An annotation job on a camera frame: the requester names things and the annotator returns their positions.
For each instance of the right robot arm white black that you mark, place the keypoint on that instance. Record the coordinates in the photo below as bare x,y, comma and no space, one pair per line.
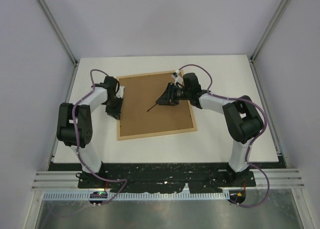
242,119

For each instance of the wooden picture frame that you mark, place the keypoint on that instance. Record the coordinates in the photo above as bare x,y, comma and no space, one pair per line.
140,93

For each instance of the left aluminium frame post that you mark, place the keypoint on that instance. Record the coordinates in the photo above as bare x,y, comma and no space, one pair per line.
56,29

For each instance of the right aluminium frame post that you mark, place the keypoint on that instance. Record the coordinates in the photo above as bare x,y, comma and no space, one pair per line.
272,24

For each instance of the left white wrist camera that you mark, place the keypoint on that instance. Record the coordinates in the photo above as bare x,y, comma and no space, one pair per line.
120,92

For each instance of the aluminium front rail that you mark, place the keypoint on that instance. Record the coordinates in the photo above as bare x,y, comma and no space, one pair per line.
279,178

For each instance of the slotted grey cable duct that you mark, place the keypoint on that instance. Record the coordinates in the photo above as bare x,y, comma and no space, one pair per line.
101,196

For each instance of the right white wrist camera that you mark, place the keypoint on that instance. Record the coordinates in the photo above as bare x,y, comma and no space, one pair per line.
178,78

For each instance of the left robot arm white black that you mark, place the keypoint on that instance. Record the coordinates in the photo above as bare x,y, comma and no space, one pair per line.
75,124

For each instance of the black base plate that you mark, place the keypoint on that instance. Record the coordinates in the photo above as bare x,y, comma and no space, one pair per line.
165,178

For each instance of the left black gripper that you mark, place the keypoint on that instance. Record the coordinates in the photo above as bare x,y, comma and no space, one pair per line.
116,112

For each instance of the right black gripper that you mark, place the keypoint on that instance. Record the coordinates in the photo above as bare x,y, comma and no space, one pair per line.
168,98

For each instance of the aluminium frame post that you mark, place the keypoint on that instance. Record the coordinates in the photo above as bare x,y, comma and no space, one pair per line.
272,24
56,29

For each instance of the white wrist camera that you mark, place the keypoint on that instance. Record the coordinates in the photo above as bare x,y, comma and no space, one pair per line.
120,92
178,78

